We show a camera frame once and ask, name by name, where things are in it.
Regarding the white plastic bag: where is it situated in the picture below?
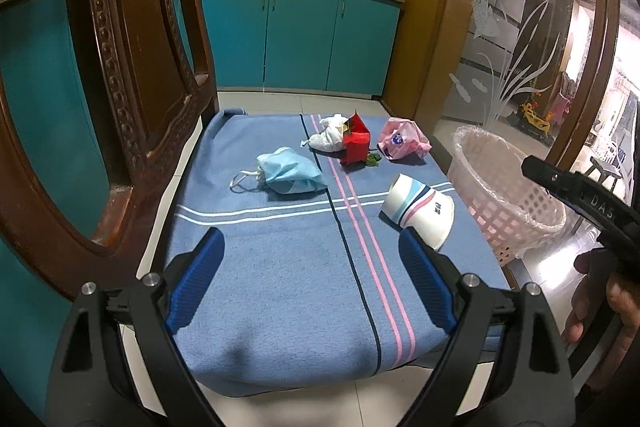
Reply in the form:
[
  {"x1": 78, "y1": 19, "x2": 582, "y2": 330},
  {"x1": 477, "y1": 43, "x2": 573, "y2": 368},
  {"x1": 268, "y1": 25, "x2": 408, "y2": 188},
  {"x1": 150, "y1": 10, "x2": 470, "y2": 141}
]
[{"x1": 300, "y1": 114, "x2": 351, "y2": 154}]

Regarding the pink plastic bag blue logo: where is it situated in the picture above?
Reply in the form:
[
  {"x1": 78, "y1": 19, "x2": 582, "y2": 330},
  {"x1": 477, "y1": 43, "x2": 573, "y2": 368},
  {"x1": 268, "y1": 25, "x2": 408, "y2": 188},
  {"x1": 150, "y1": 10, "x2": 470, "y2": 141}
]
[{"x1": 377, "y1": 117, "x2": 432, "y2": 160}]

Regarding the blue face mask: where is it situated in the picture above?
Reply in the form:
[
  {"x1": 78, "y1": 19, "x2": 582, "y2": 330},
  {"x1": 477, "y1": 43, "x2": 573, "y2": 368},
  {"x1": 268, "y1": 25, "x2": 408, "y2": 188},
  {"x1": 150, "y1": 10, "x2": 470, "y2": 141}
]
[{"x1": 230, "y1": 147, "x2": 328, "y2": 196}]

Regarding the carved wooden chair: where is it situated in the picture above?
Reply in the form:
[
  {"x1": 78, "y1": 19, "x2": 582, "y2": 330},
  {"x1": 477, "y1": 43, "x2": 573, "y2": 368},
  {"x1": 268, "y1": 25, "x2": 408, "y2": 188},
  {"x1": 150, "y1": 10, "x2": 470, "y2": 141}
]
[{"x1": 0, "y1": 0, "x2": 221, "y2": 308}]

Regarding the dark wooden stool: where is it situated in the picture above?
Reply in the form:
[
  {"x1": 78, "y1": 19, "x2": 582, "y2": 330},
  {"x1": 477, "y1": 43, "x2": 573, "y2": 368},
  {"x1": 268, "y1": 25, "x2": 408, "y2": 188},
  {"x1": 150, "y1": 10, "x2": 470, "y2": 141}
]
[{"x1": 585, "y1": 157, "x2": 623, "y2": 194}]

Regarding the person's right hand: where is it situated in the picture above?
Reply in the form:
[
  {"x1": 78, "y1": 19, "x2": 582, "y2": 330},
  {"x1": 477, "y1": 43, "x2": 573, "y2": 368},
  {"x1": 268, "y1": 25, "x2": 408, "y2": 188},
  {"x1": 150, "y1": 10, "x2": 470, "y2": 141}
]
[{"x1": 560, "y1": 251, "x2": 640, "y2": 350}]

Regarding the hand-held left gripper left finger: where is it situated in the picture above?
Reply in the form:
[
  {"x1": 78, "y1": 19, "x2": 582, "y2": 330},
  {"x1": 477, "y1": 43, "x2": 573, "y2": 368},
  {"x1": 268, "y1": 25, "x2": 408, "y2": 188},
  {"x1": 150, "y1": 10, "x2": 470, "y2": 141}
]
[{"x1": 45, "y1": 227, "x2": 226, "y2": 427}]

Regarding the striped white paper cup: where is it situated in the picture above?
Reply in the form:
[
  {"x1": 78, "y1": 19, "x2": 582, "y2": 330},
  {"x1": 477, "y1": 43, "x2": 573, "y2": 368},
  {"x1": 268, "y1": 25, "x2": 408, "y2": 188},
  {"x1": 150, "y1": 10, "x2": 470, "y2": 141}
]
[{"x1": 381, "y1": 173, "x2": 456, "y2": 252}]

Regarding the red paper carton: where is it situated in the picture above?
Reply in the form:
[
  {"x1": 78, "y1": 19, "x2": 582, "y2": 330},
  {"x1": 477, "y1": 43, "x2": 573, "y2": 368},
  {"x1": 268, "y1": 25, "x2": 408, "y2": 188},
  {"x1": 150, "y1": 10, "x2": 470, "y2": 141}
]
[{"x1": 340, "y1": 111, "x2": 372, "y2": 168}]

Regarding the blue striped blanket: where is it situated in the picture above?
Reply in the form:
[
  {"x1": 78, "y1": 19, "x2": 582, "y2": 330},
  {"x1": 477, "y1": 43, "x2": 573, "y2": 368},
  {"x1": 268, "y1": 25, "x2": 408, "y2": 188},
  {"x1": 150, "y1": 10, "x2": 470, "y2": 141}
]
[{"x1": 162, "y1": 108, "x2": 511, "y2": 400}]

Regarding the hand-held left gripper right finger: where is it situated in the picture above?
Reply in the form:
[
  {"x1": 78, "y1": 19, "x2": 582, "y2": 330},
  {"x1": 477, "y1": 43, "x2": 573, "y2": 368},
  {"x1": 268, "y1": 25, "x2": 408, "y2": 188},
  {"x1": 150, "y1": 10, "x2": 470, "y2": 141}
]
[{"x1": 397, "y1": 229, "x2": 576, "y2": 427}]

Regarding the pink plastic basket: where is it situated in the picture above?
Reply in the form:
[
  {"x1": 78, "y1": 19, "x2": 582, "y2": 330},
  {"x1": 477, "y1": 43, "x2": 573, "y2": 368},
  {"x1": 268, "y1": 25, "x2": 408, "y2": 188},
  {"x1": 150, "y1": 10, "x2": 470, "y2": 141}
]
[{"x1": 447, "y1": 125, "x2": 568, "y2": 268}]

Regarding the yellow toy car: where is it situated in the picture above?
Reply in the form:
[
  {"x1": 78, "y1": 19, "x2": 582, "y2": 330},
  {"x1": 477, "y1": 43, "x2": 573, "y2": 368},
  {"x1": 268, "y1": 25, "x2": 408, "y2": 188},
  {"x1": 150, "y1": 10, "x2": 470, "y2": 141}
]
[{"x1": 507, "y1": 102, "x2": 553, "y2": 142}]

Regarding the etched glass sliding door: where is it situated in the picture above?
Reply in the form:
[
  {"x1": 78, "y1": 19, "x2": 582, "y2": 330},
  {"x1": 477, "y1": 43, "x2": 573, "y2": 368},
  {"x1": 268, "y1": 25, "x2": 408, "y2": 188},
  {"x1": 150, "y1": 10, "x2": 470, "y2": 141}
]
[{"x1": 415, "y1": 0, "x2": 623, "y2": 228}]

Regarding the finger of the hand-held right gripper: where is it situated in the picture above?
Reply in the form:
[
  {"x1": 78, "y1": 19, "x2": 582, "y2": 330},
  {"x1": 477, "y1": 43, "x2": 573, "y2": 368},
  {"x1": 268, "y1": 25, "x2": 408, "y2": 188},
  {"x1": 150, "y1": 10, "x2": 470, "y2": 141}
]
[{"x1": 521, "y1": 155, "x2": 578, "y2": 202}]

